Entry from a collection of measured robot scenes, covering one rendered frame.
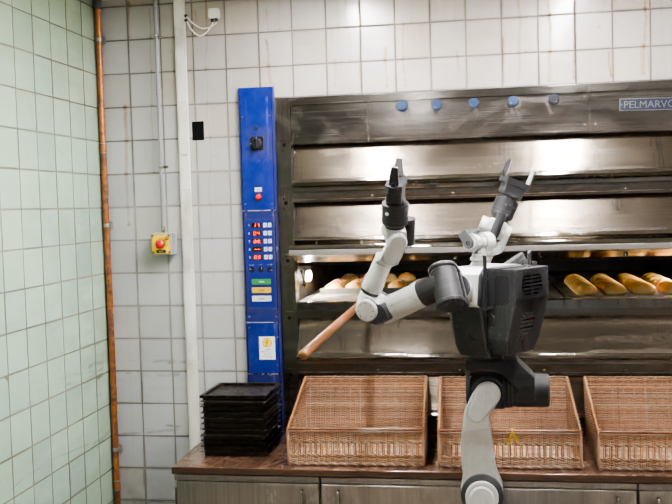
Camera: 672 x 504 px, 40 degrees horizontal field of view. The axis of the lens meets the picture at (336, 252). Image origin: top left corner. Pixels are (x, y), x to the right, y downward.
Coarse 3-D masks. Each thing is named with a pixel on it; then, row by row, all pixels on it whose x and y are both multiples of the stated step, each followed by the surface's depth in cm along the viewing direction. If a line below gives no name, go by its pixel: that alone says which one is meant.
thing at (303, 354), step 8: (352, 312) 355; (336, 320) 327; (344, 320) 335; (328, 328) 308; (336, 328) 316; (320, 336) 291; (328, 336) 300; (312, 344) 277; (320, 344) 286; (304, 352) 265; (312, 352) 273
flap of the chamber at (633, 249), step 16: (304, 256) 399; (320, 256) 398; (336, 256) 398; (352, 256) 398; (368, 256) 398; (416, 256) 397; (432, 256) 396; (448, 256) 396; (464, 256) 396; (496, 256) 395; (512, 256) 395; (544, 256) 394; (560, 256) 394; (576, 256) 394; (592, 256) 393; (608, 256) 393
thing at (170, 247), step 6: (156, 234) 414; (162, 234) 413; (168, 234) 413; (174, 234) 417; (156, 240) 414; (162, 240) 413; (168, 240) 413; (174, 240) 417; (168, 246) 413; (174, 246) 417; (156, 252) 414; (162, 252) 414; (168, 252) 413; (174, 252) 416
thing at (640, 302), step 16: (304, 304) 412; (320, 304) 411; (336, 304) 410; (352, 304) 409; (432, 304) 403; (560, 304) 394; (576, 304) 393; (592, 304) 392; (608, 304) 391; (624, 304) 390; (640, 304) 389; (656, 304) 388
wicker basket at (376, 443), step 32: (320, 384) 408; (352, 384) 406; (384, 384) 404; (416, 384) 403; (320, 416) 405; (352, 416) 403; (384, 416) 402; (416, 416) 399; (288, 448) 365; (320, 448) 363; (352, 448) 385; (384, 448) 360; (416, 448) 358
